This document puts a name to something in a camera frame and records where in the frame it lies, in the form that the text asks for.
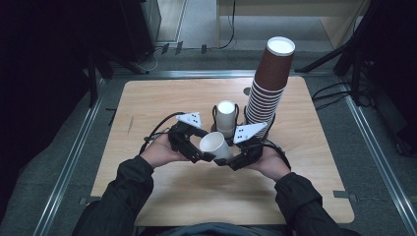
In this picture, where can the person's right hand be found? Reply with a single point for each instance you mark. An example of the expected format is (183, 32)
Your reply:
(272, 165)

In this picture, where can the stack of white paper cups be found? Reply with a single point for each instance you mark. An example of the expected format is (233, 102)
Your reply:
(226, 116)

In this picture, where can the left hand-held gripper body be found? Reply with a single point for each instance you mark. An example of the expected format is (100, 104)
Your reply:
(180, 134)

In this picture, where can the person's grey clothing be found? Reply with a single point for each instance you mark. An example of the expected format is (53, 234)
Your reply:
(216, 229)

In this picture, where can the person's left hand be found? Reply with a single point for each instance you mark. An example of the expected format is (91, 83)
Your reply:
(160, 150)

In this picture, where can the single white paper cup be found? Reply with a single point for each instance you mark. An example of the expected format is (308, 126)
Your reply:
(214, 146)

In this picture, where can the light wooden cabinet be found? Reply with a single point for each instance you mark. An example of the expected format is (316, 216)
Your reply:
(337, 23)

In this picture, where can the grey tape strip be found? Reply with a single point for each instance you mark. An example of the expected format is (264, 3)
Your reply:
(88, 200)
(344, 194)

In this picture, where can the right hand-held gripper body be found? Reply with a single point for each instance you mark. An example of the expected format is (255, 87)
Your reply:
(250, 152)

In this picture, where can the black metal stand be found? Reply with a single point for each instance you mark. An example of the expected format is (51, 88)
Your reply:
(92, 82)

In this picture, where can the round grey table grommet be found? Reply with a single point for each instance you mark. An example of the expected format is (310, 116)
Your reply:
(247, 91)

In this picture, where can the metal floor rail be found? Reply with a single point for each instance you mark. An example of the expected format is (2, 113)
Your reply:
(383, 164)
(65, 170)

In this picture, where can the black tripod stand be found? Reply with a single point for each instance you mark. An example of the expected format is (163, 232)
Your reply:
(355, 65)

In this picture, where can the dark wooden cup holder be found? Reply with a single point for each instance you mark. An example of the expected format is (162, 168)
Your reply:
(214, 126)

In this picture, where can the dark cabinet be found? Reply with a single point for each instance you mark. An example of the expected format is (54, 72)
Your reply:
(137, 29)

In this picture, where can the stack of brown paper cups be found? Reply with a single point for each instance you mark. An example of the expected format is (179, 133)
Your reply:
(272, 72)

